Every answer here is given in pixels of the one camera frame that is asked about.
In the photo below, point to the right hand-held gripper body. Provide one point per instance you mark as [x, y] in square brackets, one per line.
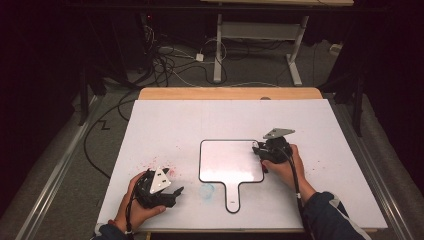
[278, 146]

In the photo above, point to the white power adapter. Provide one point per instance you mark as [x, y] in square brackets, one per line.
[199, 57]

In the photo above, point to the person's right sleeve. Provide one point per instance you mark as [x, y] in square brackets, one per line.
[330, 220]

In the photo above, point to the person's right hand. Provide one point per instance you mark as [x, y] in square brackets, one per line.
[285, 173]

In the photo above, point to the black metal stand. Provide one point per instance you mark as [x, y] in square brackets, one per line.
[83, 96]
[357, 106]

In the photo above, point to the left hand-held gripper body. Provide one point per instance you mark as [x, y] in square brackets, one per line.
[159, 186]

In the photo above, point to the person's left hand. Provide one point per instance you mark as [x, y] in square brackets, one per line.
[140, 215]

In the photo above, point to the person's left sleeve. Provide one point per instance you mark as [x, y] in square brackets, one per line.
[108, 232]

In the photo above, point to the metal floor rail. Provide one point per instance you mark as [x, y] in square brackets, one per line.
[56, 173]
[380, 186]

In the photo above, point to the person's sleeve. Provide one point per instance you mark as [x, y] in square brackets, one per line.
[108, 232]
[330, 220]

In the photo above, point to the large white table sheet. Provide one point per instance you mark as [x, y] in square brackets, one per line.
[233, 120]

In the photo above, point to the wooden table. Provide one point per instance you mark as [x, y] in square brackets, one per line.
[230, 93]

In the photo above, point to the white metal desk frame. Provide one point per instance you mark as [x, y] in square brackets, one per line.
[256, 30]

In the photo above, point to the white floor box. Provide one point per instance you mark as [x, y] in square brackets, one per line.
[335, 49]

